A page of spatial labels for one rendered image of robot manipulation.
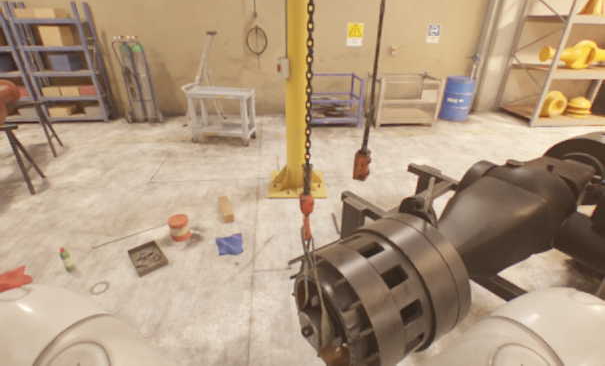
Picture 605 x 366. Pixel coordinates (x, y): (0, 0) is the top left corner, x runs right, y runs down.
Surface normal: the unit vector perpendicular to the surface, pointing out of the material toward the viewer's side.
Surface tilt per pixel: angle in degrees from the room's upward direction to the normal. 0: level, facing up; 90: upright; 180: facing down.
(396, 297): 41
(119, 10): 90
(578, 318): 9
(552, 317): 6
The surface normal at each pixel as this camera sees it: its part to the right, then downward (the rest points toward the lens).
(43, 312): 0.05, -0.92
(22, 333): -0.08, -0.72
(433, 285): 0.40, -0.32
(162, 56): 0.11, 0.46
